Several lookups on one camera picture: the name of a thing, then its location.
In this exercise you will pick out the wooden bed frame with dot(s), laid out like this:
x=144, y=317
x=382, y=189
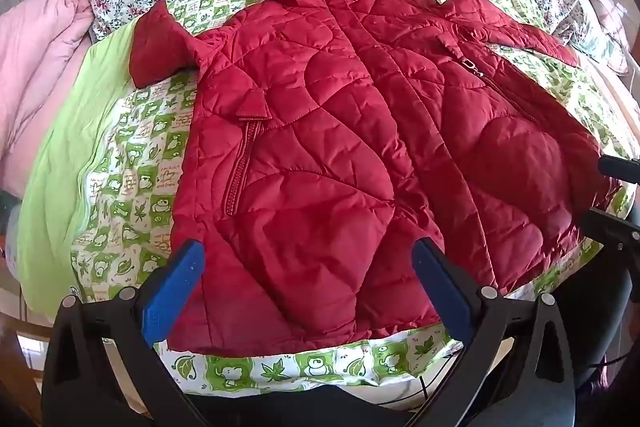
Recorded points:
x=20, y=372

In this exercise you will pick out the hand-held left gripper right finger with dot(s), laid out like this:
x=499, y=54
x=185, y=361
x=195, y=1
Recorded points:
x=445, y=294

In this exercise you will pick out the red quilted jacket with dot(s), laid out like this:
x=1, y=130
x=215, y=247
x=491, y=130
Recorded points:
x=350, y=147

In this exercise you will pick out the patterned pillow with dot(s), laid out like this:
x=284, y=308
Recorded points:
x=602, y=17

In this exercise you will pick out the green printed quilt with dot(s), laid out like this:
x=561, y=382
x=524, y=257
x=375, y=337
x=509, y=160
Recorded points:
x=130, y=187

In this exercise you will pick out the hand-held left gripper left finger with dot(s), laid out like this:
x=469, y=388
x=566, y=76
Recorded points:
x=172, y=294

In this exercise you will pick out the pink quilt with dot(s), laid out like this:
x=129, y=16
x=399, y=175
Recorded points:
x=35, y=72

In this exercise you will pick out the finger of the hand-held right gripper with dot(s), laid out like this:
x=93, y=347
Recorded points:
x=620, y=168
x=612, y=229

